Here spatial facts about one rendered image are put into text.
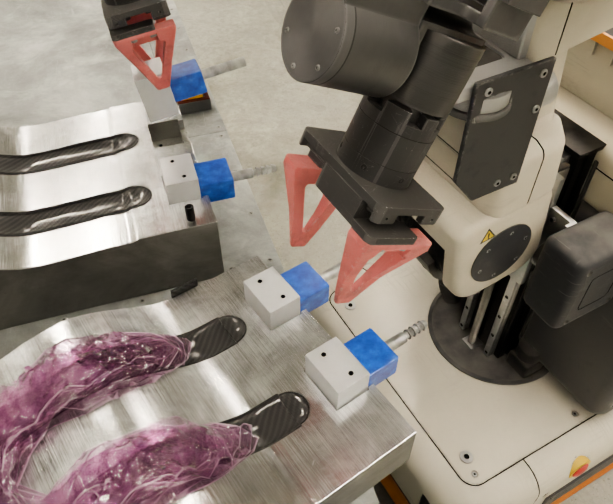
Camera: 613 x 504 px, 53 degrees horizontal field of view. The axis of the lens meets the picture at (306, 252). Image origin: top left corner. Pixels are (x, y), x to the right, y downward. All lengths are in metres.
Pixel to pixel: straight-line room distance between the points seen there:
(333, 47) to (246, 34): 2.62
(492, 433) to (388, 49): 0.98
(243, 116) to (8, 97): 1.39
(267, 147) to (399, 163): 1.84
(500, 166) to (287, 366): 0.32
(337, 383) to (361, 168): 0.22
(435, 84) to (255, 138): 1.91
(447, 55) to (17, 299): 0.52
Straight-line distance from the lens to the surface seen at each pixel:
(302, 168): 0.46
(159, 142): 0.85
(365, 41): 0.35
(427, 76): 0.40
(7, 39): 1.31
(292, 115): 2.41
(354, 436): 0.56
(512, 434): 1.27
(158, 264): 0.71
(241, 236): 0.79
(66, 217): 0.75
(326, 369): 0.57
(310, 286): 0.64
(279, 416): 0.58
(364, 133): 0.42
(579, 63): 1.08
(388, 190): 0.42
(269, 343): 0.61
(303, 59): 0.36
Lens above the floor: 1.36
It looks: 47 degrees down
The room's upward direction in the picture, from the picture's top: straight up
